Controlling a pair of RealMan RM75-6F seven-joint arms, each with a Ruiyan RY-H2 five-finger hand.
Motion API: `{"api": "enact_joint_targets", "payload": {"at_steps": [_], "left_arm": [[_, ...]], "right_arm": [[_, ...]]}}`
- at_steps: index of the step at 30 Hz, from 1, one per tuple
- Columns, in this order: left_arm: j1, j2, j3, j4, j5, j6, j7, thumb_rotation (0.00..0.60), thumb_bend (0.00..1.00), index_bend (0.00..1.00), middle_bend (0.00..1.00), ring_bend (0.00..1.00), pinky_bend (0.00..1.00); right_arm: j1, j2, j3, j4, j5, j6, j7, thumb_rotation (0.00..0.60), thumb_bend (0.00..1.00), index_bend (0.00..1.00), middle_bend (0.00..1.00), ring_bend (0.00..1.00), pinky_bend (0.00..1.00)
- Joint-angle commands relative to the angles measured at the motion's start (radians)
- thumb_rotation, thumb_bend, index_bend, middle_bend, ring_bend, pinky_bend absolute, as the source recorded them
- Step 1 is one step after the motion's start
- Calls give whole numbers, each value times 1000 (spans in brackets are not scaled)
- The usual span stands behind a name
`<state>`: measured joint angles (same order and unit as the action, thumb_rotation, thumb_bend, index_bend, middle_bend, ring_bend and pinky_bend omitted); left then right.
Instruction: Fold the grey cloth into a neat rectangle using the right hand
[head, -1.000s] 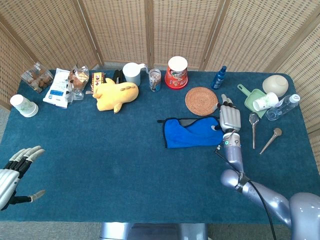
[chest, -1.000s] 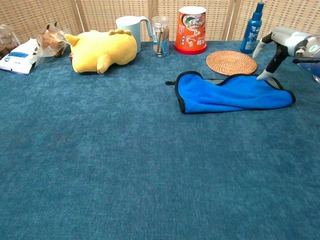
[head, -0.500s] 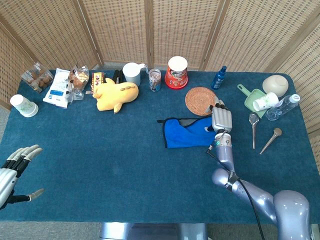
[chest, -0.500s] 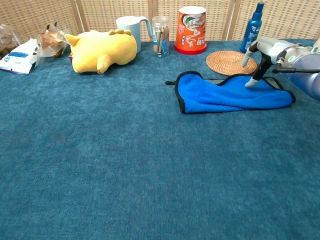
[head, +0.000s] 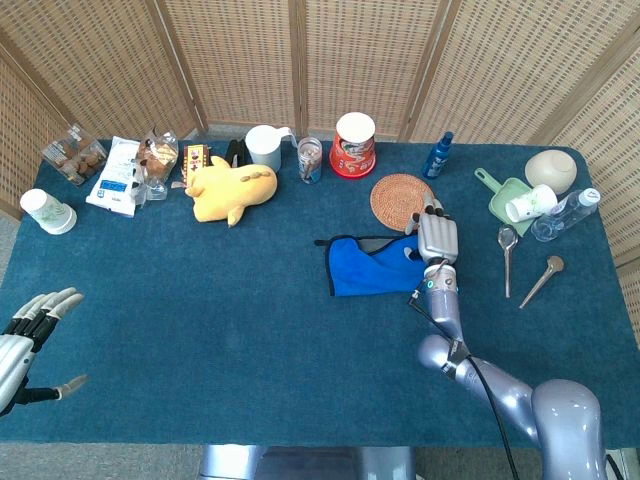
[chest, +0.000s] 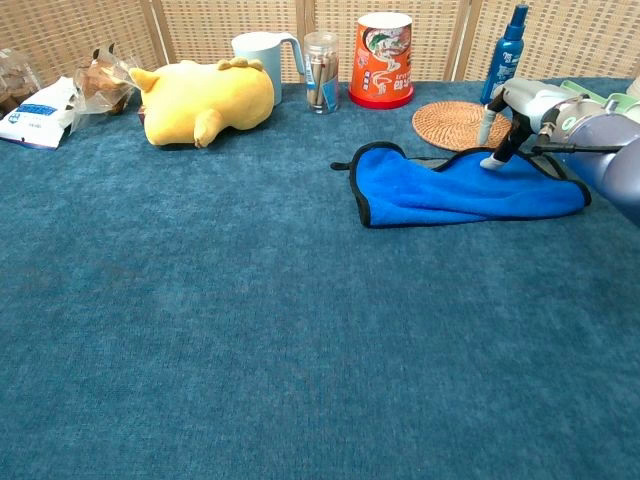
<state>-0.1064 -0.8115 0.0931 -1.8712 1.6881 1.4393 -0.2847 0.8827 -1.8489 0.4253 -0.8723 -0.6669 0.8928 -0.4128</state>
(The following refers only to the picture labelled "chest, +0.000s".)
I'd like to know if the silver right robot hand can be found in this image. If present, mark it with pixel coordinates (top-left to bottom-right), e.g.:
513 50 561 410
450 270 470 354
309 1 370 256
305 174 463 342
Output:
477 77 591 171

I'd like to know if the blue spray bottle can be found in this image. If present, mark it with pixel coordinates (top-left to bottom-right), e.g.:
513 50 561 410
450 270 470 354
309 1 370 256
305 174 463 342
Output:
480 3 530 106

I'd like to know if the woven wicker folding screen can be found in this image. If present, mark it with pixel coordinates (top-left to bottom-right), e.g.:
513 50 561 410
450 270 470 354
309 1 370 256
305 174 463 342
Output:
0 0 640 86

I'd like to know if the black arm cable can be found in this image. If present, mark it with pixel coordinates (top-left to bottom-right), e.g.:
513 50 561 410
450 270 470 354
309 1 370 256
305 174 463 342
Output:
530 122 626 155

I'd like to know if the clear jar of biscuit sticks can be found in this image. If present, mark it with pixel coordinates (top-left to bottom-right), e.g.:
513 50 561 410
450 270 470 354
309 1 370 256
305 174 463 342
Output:
303 31 341 116

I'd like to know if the clear plastic box of muffins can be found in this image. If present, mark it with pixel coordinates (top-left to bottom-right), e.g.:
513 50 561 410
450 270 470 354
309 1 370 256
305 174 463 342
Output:
0 48 44 120

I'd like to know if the green plastic scoop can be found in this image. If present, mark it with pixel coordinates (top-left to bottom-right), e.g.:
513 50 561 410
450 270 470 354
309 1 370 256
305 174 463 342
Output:
558 79 640 114

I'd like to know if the clear bag of pastries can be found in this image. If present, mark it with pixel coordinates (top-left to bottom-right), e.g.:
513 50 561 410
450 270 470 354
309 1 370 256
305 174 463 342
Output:
69 43 141 135

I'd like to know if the red instant noodle cup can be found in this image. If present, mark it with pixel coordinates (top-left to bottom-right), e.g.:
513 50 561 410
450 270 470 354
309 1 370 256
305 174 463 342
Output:
347 12 416 110

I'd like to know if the white and blue snack packet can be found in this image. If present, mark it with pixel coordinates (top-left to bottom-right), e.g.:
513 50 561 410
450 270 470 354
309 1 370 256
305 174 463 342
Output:
0 76 79 151

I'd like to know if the blue tablecloth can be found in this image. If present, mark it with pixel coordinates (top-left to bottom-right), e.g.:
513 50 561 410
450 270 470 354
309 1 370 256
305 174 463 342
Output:
0 77 640 480

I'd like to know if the grey and blue cloth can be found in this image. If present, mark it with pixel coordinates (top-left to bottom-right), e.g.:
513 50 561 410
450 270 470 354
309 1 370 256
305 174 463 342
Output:
329 141 593 230

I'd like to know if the light blue handled mug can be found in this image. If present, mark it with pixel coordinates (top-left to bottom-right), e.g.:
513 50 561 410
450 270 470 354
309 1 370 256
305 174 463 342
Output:
230 31 305 107

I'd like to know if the yellow plush toy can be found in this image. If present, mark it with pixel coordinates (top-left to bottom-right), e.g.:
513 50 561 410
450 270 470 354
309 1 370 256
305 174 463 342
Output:
128 57 276 149

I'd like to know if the round woven rattan coaster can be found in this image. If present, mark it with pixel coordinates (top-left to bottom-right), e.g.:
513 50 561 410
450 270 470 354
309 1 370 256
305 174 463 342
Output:
411 100 514 153

